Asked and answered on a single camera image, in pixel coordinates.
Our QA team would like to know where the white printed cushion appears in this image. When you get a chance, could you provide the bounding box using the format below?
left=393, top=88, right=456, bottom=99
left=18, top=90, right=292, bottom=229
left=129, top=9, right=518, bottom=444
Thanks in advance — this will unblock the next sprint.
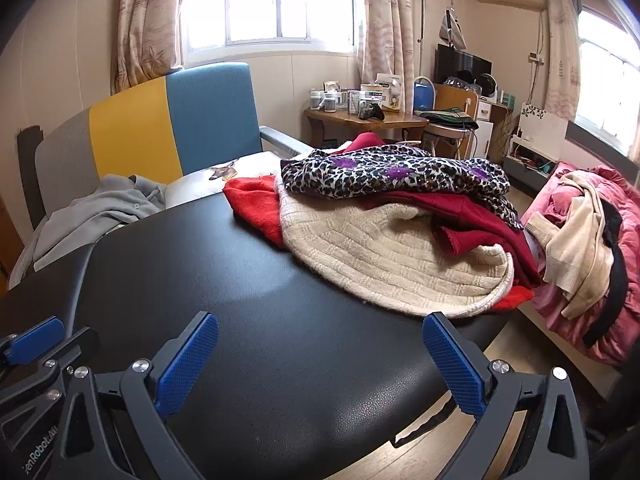
left=165, top=152, right=286, bottom=211

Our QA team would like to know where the wooden side table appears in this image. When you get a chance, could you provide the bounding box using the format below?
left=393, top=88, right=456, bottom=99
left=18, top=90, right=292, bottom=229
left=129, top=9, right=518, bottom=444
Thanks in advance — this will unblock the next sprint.
left=305, top=107, right=431, bottom=153

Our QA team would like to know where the wooden chair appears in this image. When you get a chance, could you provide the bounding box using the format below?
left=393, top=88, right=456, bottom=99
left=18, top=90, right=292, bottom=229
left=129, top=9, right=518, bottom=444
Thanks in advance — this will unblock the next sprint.
left=425, top=84, right=481, bottom=158

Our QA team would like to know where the metal pole stand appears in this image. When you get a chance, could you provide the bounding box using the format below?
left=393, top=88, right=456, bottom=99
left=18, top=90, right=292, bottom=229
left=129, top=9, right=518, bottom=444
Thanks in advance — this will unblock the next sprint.
left=417, top=0, right=451, bottom=86

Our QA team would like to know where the orange wooden wardrobe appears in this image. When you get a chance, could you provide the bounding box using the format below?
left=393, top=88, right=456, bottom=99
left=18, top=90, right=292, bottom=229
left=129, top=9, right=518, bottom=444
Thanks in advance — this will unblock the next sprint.
left=0, top=195, right=23, bottom=281

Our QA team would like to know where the red fuzzy sweater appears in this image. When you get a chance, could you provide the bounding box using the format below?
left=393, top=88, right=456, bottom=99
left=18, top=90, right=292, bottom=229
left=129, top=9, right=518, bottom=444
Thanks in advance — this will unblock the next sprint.
left=222, top=175, right=536, bottom=311

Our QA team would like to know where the cream smooth garment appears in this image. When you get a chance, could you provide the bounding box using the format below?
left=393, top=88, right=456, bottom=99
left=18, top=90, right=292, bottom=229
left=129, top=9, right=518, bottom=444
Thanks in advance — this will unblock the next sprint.
left=522, top=170, right=621, bottom=321

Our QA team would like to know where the cream knitted sweater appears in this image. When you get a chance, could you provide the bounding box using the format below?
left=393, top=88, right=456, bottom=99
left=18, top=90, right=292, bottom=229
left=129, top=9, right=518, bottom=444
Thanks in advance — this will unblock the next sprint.
left=277, top=190, right=516, bottom=318

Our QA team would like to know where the hanging grey white bag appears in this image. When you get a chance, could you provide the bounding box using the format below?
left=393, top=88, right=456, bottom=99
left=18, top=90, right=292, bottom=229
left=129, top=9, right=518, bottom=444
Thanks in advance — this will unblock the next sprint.
left=439, top=0, right=468, bottom=51

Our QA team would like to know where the dark grey window ledge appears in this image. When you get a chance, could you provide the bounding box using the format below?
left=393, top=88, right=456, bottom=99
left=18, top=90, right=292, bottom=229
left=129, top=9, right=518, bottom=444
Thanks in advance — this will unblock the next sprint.
left=565, top=120, right=640, bottom=186

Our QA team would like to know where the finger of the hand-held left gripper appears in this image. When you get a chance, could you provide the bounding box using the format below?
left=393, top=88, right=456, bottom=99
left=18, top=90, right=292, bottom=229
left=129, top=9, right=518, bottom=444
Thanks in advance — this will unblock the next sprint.
left=0, top=317, right=66, bottom=367
left=0, top=327, right=100, bottom=433

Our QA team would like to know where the leopard print garment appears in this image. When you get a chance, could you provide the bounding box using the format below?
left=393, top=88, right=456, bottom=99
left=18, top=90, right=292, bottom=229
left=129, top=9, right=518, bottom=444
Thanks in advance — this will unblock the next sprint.
left=280, top=152, right=526, bottom=231

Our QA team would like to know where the black television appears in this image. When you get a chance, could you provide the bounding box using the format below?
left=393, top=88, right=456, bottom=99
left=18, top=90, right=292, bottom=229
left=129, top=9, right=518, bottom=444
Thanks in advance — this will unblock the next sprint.
left=434, top=44, right=493, bottom=97

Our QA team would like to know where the red and white clothes pile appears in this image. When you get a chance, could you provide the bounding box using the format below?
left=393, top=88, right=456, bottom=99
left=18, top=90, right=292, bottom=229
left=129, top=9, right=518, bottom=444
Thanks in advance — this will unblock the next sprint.
left=520, top=160, right=640, bottom=366

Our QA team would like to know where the small round fan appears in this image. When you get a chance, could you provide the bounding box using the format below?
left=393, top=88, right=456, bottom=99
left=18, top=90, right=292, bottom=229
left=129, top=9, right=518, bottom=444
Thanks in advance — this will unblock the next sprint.
left=472, top=74, right=498, bottom=101

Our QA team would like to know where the blue bucket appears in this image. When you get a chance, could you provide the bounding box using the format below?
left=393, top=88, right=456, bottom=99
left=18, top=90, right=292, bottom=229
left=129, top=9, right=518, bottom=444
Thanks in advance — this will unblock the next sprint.
left=412, top=76, right=436, bottom=113

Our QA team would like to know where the white carton box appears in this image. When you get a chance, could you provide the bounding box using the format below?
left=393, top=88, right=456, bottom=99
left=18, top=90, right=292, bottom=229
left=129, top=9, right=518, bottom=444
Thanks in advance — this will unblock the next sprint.
left=375, top=75, right=403, bottom=111

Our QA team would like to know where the folded green cloth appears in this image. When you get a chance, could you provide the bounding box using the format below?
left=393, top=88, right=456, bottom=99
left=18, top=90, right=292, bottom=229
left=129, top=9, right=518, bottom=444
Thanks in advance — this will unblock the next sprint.
left=417, top=107, right=481, bottom=131

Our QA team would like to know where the grey garment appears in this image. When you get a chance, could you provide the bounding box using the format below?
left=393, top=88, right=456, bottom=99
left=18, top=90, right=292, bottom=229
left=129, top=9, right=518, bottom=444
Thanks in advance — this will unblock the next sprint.
left=10, top=174, right=168, bottom=286

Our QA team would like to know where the patterned beige curtain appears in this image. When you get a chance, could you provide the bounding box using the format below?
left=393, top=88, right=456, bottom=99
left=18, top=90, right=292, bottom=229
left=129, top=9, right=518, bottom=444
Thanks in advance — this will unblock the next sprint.
left=111, top=0, right=191, bottom=93
left=357, top=0, right=421, bottom=91
left=540, top=0, right=583, bottom=121

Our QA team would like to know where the white cabinet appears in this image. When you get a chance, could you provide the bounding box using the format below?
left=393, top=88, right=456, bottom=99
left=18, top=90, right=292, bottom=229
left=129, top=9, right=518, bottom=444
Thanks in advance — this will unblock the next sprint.
left=472, top=95, right=518, bottom=161

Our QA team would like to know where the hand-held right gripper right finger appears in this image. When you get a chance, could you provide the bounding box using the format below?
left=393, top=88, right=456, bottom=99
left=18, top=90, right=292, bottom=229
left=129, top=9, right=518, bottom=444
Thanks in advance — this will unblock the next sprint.
left=422, top=312, right=591, bottom=480

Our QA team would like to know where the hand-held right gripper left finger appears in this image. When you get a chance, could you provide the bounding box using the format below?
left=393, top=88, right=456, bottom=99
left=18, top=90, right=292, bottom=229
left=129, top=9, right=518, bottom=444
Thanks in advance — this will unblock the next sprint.
left=59, top=311, right=220, bottom=480

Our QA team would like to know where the bright window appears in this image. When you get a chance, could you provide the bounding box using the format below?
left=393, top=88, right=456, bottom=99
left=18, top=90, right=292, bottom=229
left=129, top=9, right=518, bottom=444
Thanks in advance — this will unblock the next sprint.
left=177, top=0, right=368, bottom=56
left=572, top=7, right=640, bottom=156

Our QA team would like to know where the white floral panel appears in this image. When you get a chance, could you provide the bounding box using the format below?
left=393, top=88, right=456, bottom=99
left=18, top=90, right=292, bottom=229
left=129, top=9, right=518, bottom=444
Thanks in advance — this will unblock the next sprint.
left=505, top=102, right=571, bottom=181

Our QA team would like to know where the group of jars and bottles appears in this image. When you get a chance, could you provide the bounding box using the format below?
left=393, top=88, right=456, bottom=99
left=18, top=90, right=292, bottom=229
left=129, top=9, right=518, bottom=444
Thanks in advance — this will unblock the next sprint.
left=307, top=80, right=376, bottom=115

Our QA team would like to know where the black garment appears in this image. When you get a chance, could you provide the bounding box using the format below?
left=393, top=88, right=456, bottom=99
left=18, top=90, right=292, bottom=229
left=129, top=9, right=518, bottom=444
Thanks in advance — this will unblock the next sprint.
left=582, top=200, right=631, bottom=348

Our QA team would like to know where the dark red garment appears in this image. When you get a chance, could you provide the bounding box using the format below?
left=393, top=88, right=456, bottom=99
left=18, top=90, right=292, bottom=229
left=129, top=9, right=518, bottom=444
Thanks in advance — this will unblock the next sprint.
left=345, top=132, right=543, bottom=288

